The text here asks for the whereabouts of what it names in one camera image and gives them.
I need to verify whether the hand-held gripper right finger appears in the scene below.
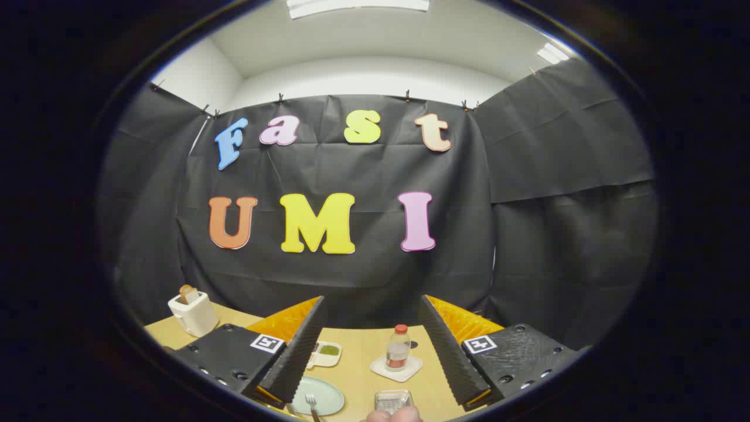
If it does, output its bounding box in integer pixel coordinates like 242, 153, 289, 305
418, 294, 587, 411

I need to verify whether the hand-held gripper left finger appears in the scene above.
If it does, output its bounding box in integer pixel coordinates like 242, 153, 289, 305
174, 295, 327, 410

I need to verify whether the white divided snack tray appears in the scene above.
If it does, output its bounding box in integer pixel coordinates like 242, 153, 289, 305
306, 341, 342, 370

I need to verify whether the white square coaster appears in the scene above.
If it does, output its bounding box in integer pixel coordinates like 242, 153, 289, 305
370, 355, 424, 383

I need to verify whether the light green round plate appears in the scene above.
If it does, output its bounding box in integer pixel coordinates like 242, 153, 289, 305
291, 376, 345, 417

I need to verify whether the clear water bottle red cap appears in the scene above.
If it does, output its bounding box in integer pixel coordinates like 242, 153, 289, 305
386, 324, 411, 372

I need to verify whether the perforated metal basket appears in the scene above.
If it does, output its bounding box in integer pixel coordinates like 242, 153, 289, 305
374, 390, 414, 414

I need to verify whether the white toaster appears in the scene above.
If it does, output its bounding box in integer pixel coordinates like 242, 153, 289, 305
168, 291, 220, 338

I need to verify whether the small ceiling light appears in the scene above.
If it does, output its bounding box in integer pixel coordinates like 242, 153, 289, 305
537, 42, 570, 65

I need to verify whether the long ceiling light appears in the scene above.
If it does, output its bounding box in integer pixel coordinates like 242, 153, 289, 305
287, 0, 430, 19

